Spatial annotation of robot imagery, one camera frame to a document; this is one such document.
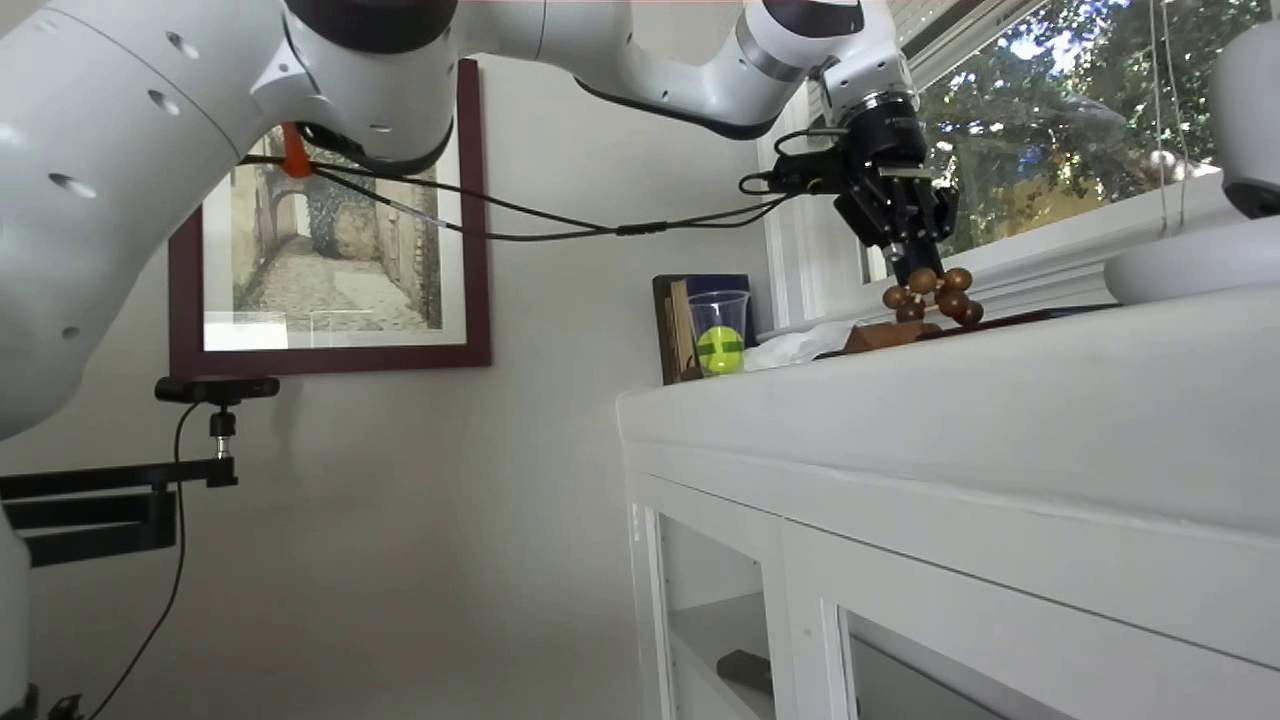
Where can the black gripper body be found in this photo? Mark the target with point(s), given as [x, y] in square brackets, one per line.
[895, 172]

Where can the white window blind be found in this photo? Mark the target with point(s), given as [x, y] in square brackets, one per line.
[960, 34]

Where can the clear drinking glass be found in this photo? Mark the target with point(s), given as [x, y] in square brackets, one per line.
[723, 314]

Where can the white built-in cabinet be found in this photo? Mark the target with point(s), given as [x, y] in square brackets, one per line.
[932, 453]

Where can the green tennis ball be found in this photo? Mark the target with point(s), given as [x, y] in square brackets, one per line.
[723, 353]

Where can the dark brown upright book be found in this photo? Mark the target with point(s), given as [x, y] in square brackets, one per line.
[669, 327]

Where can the white glass cabinet door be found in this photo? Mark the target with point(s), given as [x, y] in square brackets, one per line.
[932, 664]
[714, 612]

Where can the dark red framed picture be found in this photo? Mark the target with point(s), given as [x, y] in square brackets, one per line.
[332, 266]

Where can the white window frame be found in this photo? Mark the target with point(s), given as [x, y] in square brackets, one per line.
[813, 266]

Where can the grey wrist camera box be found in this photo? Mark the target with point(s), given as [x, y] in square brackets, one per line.
[864, 80]

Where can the black stereo camera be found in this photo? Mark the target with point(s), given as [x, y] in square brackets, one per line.
[212, 390]

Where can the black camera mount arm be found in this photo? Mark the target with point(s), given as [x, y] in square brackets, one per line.
[95, 505]

